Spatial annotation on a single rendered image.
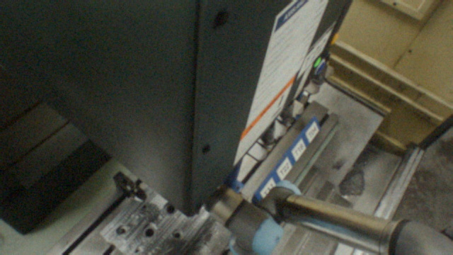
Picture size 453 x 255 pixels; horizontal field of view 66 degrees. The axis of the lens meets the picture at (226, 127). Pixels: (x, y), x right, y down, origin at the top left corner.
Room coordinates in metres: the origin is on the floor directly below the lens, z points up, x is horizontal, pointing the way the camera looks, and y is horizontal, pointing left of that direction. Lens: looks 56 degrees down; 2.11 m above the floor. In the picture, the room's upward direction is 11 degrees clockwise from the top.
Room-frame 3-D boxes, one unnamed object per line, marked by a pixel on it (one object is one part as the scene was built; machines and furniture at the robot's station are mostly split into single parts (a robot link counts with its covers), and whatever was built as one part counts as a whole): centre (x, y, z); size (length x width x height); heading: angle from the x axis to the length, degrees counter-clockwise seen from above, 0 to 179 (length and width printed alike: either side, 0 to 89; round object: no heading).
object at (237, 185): (0.56, -0.05, 1.05); 0.10 x 0.05 x 0.30; 62
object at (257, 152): (0.53, -0.10, 1.21); 0.07 x 0.05 x 0.01; 62
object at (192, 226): (0.35, 0.15, 0.96); 0.29 x 0.23 x 0.05; 152
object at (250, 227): (0.25, -0.10, 1.36); 0.11 x 0.08 x 0.09; 62
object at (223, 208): (0.29, -0.03, 1.37); 0.08 x 0.05 x 0.08; 152
